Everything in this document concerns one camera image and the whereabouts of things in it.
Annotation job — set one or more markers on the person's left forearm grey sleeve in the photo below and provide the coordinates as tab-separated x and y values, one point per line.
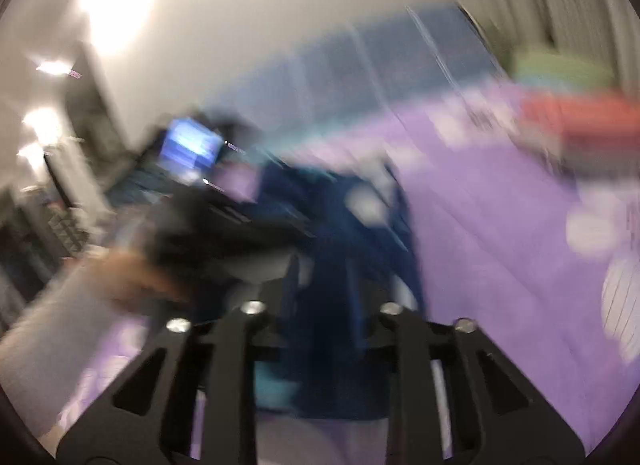
60	330

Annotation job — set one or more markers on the green folded cloth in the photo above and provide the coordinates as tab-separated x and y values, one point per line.
560	67

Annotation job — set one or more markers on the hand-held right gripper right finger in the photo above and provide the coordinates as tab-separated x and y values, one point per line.
425	385

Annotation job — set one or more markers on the beige curtain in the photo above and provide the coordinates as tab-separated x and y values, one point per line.
575	0

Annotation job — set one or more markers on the pink folded cloth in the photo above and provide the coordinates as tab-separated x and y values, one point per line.
585	130

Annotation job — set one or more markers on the blue plaid pillow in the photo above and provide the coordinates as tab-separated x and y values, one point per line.
375	65

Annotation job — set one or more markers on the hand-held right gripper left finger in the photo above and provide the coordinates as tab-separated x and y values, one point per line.
227	385

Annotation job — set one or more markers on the ceiling light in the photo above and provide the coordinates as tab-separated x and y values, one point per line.
117	0

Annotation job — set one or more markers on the dark furniture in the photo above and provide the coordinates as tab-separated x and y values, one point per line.
45	235

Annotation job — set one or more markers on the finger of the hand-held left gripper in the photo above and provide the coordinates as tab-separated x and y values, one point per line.
270	230

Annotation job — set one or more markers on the purple floral bed sheet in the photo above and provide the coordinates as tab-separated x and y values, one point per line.
500	245

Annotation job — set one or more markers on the navy fleece garment white dots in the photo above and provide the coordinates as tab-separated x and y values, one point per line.
345	270

